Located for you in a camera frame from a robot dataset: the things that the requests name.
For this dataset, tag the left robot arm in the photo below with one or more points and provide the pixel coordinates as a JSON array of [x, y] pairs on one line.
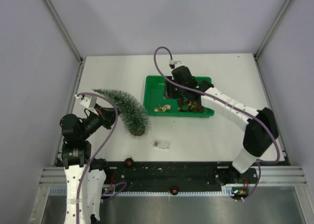
[[85, 176]]

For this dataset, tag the large brown matte bauble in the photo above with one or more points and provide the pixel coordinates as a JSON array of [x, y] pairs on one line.
[[129, 162]]

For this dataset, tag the left aluminium frame post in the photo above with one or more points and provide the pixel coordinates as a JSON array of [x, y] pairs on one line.
[[62, 29]]

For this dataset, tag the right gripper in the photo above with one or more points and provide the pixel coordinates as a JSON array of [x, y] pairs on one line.
[[169, 92]]

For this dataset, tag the gold ribbed ornament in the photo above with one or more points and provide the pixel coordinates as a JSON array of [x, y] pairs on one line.
[[165, 108]]

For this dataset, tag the aluminium frame post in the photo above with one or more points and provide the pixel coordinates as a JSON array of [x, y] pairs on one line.
[[273, 28], [62, 29]]

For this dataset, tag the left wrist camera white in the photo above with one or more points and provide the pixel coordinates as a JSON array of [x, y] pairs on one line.
[[88, 101]]

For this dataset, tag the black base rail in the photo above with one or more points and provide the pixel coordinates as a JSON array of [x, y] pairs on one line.
[[187, 176]]

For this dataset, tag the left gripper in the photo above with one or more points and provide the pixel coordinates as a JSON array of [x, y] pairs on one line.
[[107, 115]]

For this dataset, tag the small green christmas tree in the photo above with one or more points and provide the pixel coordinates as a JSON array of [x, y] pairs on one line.
[[133, 114]]

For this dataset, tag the green plastic tray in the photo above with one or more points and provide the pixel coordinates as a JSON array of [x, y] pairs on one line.
[[153, 98]]

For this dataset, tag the white cable duct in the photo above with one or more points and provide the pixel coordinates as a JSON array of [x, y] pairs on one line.
[[226, 191]]

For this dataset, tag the small brown shiny bauble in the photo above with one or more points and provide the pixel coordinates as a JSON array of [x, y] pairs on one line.
[[174, 190]]

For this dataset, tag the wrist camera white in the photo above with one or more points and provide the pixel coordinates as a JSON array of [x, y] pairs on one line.
[[88, 101], [175, 64]]

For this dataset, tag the right aluminium frame post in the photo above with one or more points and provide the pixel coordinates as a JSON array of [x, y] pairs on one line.
[[273, 28]]

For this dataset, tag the clear battery box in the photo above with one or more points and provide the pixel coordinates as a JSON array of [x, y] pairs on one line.
[[161, 145]]

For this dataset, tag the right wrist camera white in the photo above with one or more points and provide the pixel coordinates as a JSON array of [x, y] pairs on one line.
[[175, 64]]

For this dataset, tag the brown ribbon pine cone decoration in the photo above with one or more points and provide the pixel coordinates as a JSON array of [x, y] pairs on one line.
[[189, 106]]

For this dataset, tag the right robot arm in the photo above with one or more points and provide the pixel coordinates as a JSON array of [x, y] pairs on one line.
[[259, 126]]

